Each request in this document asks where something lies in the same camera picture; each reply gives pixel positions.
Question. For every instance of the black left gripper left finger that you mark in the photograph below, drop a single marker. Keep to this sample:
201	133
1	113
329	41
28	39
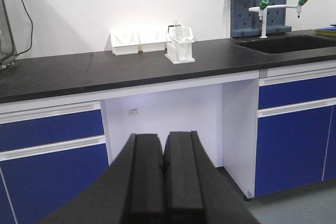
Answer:
131	190

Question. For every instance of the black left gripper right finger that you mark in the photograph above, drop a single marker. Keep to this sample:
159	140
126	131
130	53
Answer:
195	191

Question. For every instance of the clear glass test tube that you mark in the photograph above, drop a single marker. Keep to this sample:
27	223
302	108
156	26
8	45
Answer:
176	30

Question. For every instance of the white test tube rack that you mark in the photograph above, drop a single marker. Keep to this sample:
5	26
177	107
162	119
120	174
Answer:
179	51

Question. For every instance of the clear rear test tube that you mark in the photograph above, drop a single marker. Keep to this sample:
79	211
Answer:
179	31

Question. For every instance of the blue left upper drawer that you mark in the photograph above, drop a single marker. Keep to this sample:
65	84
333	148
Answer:
41	131

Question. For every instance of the blue drawer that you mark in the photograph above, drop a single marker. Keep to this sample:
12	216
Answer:
296	92
41	131

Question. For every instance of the blue left lower cabinet door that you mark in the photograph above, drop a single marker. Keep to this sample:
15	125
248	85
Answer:
33	187

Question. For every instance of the blue cabinet door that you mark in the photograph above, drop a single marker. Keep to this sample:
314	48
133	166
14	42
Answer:
33	187
291	149

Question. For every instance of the blue right lower cabinet door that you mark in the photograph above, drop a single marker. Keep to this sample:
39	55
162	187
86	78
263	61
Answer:
291	149

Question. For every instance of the blue right upper drawer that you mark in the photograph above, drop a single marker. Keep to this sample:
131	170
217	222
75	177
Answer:
296	92

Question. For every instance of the left white storage bin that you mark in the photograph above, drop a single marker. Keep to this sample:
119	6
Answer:
124	41

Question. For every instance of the middle white storage bin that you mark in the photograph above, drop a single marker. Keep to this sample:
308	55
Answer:
152	40

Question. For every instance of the black lab sink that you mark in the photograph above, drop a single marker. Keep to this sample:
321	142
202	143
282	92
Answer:
287	44

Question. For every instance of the white lab faucet green knobs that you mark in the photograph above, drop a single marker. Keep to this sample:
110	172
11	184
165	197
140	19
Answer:
263	8

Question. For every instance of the yellow blue tray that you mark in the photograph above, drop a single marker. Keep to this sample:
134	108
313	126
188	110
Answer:
327	31

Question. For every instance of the glass enclosure with metal frame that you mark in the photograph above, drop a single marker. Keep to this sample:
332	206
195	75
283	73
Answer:
8	49

